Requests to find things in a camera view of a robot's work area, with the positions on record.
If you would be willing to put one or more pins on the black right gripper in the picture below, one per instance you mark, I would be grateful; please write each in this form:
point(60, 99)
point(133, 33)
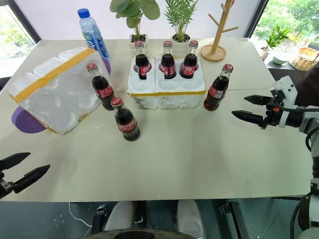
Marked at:
point(272, 115)

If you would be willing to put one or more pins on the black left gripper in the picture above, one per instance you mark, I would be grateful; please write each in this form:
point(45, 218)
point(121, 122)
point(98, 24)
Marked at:
point(4, 188)

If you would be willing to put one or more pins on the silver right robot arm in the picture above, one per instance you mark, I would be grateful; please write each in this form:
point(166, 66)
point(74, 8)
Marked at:
point(307, 119)

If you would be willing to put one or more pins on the glass cola bottle red cap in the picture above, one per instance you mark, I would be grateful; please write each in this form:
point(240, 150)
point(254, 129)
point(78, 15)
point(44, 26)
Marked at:
point(127, 124)
point(142, 62)
point(102, 89)
point(167, 62)
point(216, 92)
point(189, 64)

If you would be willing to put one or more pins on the white foam bottle tray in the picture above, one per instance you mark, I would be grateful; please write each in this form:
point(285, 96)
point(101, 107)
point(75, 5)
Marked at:
point(179, 95)

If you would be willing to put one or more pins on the large foam block yellow tape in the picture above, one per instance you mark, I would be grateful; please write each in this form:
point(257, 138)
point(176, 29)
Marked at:
point(57, 99)

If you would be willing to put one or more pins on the white ceramic bowl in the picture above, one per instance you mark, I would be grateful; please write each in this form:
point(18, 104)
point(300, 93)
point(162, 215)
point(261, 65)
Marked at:
point(280, 60)

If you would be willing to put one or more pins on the dark cloth shape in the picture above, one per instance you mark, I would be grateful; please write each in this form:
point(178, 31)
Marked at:
point(309, 87)

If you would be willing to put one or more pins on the woven wicker basket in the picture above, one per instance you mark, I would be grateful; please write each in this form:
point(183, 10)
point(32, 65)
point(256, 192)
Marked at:
point(305, 59)

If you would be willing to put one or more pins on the wooden mug tree stand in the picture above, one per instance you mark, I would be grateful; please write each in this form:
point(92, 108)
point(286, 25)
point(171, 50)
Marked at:
point(216, 47)

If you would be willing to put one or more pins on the small green potted plant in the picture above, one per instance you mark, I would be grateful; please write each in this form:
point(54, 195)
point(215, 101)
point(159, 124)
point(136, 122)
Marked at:
point(275, 37)

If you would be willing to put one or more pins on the white rounded shell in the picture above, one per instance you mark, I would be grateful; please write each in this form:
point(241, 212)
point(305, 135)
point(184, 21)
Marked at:
point(119, 216)
point(189, 216)

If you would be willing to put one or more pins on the palm plant in white pot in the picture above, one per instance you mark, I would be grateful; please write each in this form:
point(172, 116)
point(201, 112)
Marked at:
point(180, 20)

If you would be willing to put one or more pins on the clear water bottle blue cap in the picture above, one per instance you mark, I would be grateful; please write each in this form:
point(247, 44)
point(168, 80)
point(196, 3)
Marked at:
point(92, 37)

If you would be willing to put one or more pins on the round-leaf plant in white pot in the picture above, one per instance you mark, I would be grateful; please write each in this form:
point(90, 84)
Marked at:
point(135, 15)

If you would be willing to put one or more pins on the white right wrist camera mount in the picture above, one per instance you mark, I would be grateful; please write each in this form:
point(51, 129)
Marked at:
point(286, 87)

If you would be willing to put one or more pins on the black table frame bracket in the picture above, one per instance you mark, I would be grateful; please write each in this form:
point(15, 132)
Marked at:
point(99, 220)
point(233, 216)

